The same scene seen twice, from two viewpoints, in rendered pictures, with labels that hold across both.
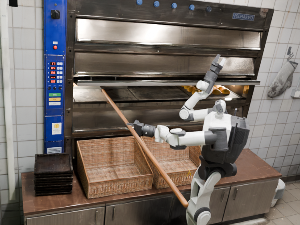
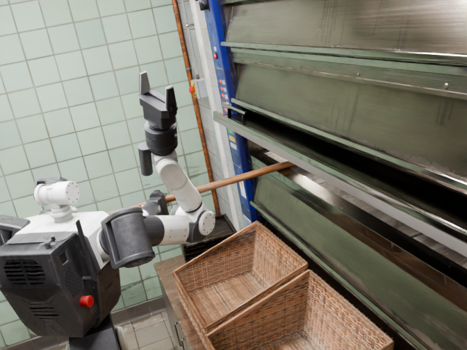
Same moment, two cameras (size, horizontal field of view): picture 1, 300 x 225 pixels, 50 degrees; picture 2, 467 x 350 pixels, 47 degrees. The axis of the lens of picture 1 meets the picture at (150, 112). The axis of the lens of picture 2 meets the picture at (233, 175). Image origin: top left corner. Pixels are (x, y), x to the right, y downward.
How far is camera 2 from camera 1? 336 cm
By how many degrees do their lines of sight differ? 92
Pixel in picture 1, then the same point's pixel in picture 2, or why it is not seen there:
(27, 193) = not seen: hidden behind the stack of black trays
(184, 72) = (341, 133)
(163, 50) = (306, 64)
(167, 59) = (321, 89)
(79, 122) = (260, 191)
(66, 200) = not seen: hidden behind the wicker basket
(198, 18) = not seen: outside the picture
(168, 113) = (354, 246)
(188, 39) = (331, 29)
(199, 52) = (367, 71)
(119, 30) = (255, 19)
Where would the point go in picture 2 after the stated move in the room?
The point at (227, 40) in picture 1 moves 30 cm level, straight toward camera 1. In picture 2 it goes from (430, 23) to (290, 45)
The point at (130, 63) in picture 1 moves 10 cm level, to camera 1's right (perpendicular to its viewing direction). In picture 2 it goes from (276, 91) to (276, 96)
